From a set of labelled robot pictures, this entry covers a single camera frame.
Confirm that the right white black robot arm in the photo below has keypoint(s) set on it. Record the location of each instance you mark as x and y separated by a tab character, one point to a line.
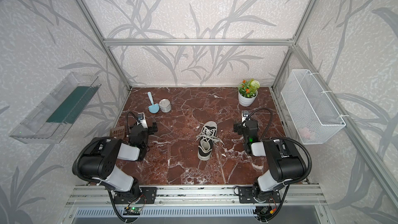
289	162

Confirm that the black white canvas sneaker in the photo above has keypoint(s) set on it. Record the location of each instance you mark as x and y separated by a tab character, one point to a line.
205	149

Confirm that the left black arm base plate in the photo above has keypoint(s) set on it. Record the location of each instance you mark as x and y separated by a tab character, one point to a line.
146	195

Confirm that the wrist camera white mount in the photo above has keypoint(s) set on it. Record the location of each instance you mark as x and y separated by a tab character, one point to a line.
244	116
142	120

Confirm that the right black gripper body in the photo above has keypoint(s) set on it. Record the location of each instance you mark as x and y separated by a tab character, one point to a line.
239	127

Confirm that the green circuit board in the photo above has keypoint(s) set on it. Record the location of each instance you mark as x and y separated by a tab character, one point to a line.
132	211

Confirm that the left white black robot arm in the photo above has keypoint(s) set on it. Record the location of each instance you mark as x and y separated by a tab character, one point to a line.
96	163

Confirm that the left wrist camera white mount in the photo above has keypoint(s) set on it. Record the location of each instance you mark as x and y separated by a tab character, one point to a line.
142	120

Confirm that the white shoelace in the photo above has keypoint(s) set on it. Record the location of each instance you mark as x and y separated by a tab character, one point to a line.
208	134

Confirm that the aluminium front rail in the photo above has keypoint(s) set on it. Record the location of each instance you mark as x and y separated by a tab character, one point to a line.
195	195

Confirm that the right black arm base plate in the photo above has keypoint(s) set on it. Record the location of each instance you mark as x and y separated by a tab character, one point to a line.
248	195

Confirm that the pink object in basket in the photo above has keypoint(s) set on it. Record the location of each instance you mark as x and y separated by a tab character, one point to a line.
306	133

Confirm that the white wire basket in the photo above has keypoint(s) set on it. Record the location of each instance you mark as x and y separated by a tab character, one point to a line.
310	106

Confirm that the light blue scoop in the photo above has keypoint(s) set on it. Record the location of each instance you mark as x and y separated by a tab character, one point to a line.
153	108

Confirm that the right controller board with wires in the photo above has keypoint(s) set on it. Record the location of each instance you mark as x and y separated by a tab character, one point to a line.
264	211

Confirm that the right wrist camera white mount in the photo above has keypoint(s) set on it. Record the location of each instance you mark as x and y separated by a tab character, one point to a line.
244	116

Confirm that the silver tin can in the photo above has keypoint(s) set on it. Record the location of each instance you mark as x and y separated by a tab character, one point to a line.
165	105

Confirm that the potted plant white pot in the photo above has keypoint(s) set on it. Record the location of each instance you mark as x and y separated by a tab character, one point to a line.
247	92

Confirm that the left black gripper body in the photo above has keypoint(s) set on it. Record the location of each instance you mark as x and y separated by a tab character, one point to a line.
151	128

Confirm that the clear plastic wall tray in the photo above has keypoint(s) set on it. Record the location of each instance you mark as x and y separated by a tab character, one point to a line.
49	122

